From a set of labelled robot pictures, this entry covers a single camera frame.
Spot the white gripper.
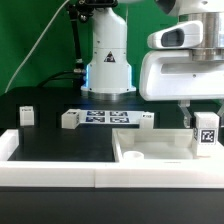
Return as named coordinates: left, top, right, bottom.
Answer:
left=139, top=50, right=224, bottom=128

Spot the white square tabletop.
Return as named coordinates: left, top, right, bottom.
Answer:
left=112, top=128, right=194, bottom=162

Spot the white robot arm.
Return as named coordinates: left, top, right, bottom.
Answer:
left=82, top=0, right=224, bottom=127

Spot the sheet of fiducial tags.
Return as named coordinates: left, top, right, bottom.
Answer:
left=80, top=110, right=143, bottom=125

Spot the white U-shaped obstacle fence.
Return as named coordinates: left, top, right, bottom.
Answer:
left=0, top=129, right=224, bottom=188

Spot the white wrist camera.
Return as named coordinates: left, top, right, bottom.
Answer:
left=147, top=22, right=194, bottom=49

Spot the black cable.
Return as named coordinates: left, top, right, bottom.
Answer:
left=36, top=70, right=88, bottom=88

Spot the white cable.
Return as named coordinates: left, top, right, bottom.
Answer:
left=3, top=0, right=71, bottom=94

